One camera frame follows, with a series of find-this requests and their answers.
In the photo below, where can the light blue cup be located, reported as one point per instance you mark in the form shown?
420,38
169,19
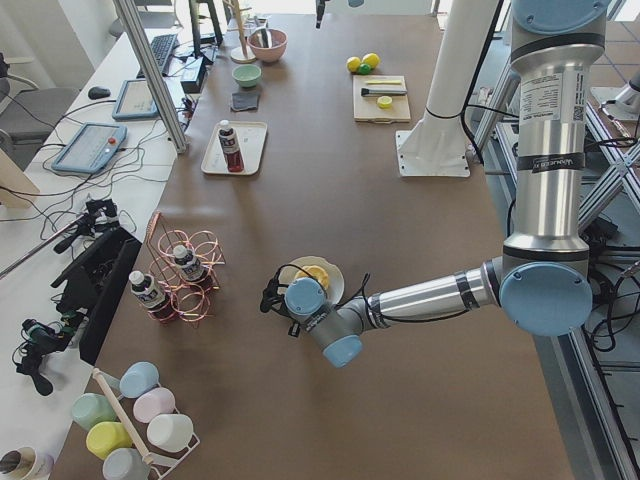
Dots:
138,379

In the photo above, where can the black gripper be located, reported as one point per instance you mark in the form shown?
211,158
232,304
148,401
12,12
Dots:
281,306

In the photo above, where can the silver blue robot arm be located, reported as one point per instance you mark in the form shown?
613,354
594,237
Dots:
540,278

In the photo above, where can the white cup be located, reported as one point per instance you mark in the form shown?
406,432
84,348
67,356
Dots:
170,432

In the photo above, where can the pink cup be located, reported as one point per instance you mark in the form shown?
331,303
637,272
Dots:
157,401

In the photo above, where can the blue teach pendant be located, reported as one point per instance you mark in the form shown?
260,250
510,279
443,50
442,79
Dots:
134,102
91,148

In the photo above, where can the yellow lemon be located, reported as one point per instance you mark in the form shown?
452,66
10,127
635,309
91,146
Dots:
353,63
371,59

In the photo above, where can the yellow lemon left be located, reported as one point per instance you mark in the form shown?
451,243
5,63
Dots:
353,63

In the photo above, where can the black computer mouse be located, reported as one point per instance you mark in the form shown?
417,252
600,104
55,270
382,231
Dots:
98,92

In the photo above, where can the red bottle in rack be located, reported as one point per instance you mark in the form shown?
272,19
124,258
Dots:
190,266
152,296

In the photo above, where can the mint green cup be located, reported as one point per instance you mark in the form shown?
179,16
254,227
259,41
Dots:
90,409

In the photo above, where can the wooden mug tree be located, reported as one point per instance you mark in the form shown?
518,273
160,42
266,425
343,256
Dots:
241,54

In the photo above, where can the blue teach pendant near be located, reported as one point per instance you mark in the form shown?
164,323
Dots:
91,148

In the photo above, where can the white wire cup rack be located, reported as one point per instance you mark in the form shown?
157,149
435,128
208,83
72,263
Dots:
162,462

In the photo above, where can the yellow glazed donut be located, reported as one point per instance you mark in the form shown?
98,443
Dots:
316,272

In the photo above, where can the copper wire bottle rack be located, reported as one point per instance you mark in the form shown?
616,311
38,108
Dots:
193,302

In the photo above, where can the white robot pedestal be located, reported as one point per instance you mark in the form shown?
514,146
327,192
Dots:
436,146

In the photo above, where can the yellow cup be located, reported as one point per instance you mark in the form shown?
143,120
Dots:
106,437

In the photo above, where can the blue teach pendant far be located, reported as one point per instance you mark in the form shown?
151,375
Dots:
134,102

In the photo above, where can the grey cup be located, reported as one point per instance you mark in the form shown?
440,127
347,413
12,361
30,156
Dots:
125,464

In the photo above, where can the lemon half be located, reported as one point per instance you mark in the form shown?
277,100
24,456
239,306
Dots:
384,102

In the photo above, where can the wooden cutting board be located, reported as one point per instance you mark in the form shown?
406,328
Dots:
365,109

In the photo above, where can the white round plate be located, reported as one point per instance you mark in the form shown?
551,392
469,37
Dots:
336,282

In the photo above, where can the red bottle in rack front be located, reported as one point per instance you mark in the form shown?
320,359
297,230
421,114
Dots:
152,296

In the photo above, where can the pink bowl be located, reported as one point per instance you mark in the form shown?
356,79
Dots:
268,44

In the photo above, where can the black keyboard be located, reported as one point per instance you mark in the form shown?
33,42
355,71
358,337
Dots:
162,47

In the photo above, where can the mint green bowl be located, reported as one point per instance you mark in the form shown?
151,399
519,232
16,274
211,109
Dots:
247,75

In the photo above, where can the red juice bottle on tray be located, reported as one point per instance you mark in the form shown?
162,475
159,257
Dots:
230,147

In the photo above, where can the red bottle in rack rear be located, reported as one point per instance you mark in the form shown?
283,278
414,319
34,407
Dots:
190,266

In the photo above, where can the green lime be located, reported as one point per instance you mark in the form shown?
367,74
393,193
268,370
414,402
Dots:
364,69

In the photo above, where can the grey cloth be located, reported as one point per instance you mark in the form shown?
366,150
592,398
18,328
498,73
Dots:
245,101

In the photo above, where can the yellow peeler on board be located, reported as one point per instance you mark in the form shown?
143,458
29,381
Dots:
383,82

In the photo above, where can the aluminium frame post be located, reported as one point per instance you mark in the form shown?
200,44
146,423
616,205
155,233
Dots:
128,14

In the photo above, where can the black handled knife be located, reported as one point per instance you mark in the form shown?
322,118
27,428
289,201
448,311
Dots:
373,92

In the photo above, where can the yellow lemon right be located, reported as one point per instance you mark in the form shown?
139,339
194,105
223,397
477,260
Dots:
371,59

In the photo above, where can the cream rectangular tray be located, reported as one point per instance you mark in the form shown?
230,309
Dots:
251,139

